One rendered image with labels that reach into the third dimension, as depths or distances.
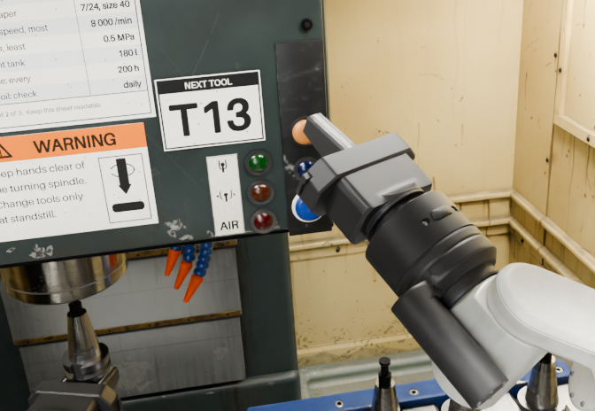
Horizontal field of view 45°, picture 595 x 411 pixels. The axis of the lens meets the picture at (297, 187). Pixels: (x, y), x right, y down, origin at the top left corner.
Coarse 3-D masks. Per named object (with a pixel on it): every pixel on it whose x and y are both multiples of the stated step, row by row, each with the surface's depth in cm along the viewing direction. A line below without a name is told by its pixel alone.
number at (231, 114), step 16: (208, 96) 68; (224, 96) 68; (240, 96) 68; (208, 112) 68; (224, 112) 69; (240, 112) 69; (208, 128) 69; (224, 128) 69; (240, 128) 70; (256, 128) 70
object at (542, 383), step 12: (552, 360) 96; (540, 372) 96; (552, 372) 96; (528, 384) 98; (540, 384) 96; (552, 384) 96; (528, 396) 98; (540, 396) 97; (552, 396) 97; (540, 408) 97
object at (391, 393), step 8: (376, 384) 93; (392, 384) 93; (376, 392) 93; (384, 392) 93; (392, 392) 93; (376, 400) 94; (384, 400) 93; (392, 400) 93; (376, 408) 94; (384, 408) 93; (392, 408) 94
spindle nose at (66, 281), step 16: (112, 256) 90; (0, 272) 90; (16, 272) 87; (32, 272) 86; (48, 272) 86; (64, 272) 86; (80, 272) 87; (96, 272) 88; (112, 272) 91; (16, 288) 88; (32, 288) 87; (48, 288) 87; (64, 288) 87; (80, 288) 88; (96, 288) 89; (48, 304) 88
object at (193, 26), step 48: (144, 0) 64; (192, 0) 64; (240, 0) 65; (288, 0) 66; (192, 48) 66; (240, 48) 67; (240, 144) 70; (192, 192) 71; (48, 240) 71; (96, 240) 72; (144, 240) 73; (192, 240) 73
